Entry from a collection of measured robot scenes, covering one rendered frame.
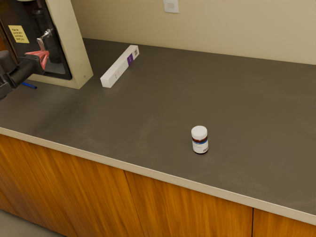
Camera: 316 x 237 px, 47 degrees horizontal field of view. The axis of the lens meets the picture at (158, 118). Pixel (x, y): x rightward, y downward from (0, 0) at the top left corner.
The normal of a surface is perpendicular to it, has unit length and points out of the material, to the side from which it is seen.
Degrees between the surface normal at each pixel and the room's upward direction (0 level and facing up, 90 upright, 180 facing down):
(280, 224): 90
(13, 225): 0
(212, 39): 90
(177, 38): 90
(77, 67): 90
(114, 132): 0
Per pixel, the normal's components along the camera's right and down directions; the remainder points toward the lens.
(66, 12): 0.89, 0.18
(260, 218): -0.44, 0.63
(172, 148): -0.14, -0.76
